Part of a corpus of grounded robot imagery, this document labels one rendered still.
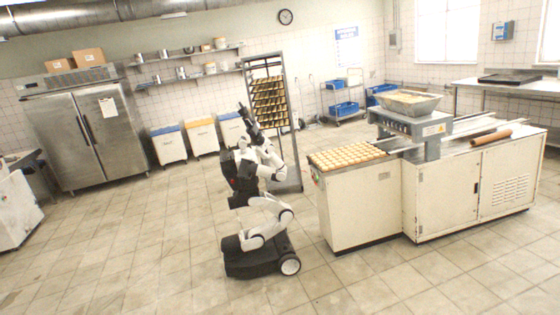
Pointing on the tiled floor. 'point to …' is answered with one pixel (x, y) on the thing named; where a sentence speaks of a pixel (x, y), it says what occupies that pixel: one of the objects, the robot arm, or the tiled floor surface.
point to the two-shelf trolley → (349, 100)
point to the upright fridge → (86, 125)
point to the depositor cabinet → (470, 184)
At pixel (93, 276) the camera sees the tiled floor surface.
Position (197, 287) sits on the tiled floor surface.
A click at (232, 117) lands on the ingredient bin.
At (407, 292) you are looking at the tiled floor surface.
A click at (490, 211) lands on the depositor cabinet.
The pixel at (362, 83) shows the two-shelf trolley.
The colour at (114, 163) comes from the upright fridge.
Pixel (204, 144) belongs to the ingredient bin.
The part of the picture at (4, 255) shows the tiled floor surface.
